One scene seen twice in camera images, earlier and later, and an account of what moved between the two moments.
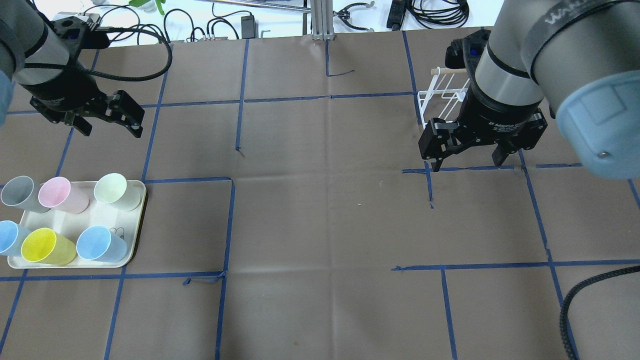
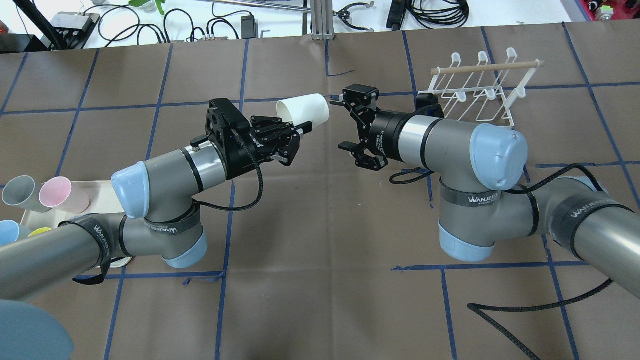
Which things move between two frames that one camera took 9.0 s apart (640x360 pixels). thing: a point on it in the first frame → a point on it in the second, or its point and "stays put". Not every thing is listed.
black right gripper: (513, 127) → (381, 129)
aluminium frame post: (322, 20) stays put
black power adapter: (248, 27) stays put
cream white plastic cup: (112, 188) → (301, 110)
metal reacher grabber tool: (345, 12) stays put
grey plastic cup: (21, 191) stays put
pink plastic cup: (58, 193) stays put
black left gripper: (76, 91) → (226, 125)
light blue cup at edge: (11, 236) stays put
